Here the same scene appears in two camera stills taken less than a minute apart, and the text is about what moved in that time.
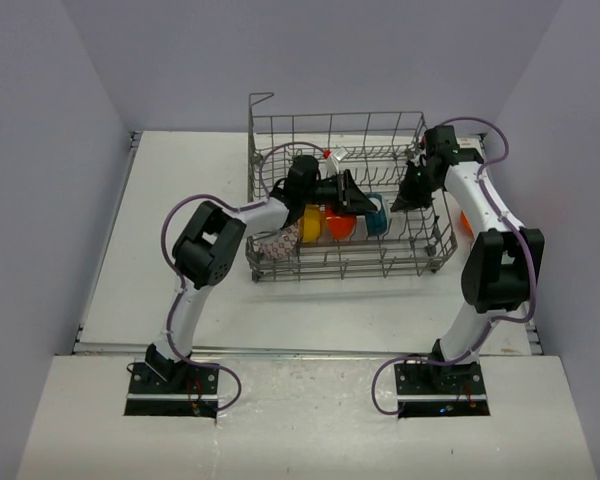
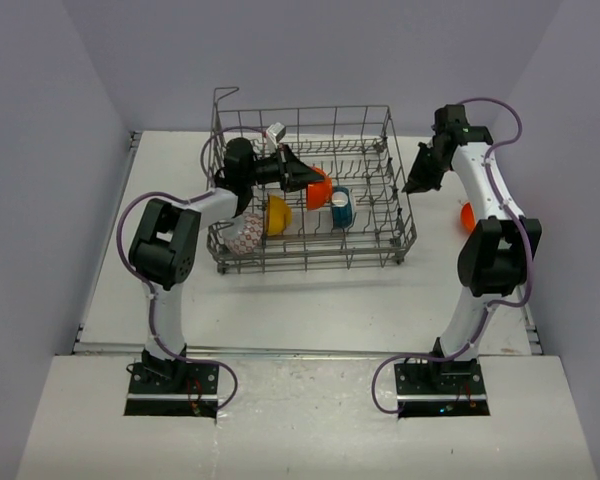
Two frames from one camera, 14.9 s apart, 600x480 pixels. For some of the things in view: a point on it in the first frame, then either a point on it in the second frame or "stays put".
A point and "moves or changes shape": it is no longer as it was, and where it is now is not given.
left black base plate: [197, 379] stays put
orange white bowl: [341, 227] moves or changes shape
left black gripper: [348, 199] -> [292, 175]
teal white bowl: [377, 221] moves or changes shape
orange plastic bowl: [465, 224] stays put
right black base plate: [430, 380] stays put
